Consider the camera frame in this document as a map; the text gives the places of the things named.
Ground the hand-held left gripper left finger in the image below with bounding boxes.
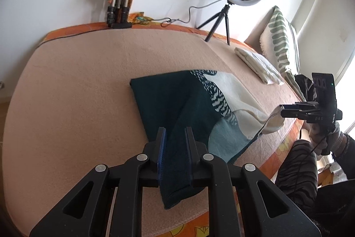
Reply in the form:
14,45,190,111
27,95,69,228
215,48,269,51
29,127,167,237

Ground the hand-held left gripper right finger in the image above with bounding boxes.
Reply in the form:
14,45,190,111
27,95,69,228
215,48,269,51
185,127,322,237

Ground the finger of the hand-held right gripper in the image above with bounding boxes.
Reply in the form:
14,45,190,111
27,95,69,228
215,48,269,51
282,102,317,112
280,110,314,120

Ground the dark green cream tree-print t-shirt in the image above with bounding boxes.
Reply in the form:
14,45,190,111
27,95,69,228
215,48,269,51
130,69,285,210

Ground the person's right forearm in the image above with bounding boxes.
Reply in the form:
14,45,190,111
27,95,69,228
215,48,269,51
331,133,355,186

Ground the person's right hand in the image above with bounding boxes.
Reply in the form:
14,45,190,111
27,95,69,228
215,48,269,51
309,122,345,156

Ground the dark cloth pile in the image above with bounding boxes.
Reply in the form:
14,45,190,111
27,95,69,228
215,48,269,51
293,74,317,103

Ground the orange patterned bed sheet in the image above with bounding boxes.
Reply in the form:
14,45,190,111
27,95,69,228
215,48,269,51
39,20,310,237

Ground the person's leg in zebra pants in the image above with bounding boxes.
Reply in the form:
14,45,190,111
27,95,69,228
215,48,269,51
274,139,318,217

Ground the folded white cloth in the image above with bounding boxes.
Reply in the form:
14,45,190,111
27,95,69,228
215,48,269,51
234,47,285,86

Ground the green leaf striped pillow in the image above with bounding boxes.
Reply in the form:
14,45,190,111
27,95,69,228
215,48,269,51
259,6,302,89

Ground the bed with peach blanket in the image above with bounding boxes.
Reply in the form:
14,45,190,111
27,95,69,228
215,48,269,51
1,24,299,237

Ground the person's dark top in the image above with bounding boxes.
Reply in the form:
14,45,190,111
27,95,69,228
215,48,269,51
306,183,355,237

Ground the small colourful cloth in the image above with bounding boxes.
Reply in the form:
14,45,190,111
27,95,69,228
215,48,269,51
128,12,154,27

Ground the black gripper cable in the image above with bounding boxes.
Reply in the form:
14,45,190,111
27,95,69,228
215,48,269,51
292,127,333,194

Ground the black ring light cable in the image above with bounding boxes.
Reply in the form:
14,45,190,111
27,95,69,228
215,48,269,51
161,5,226,26

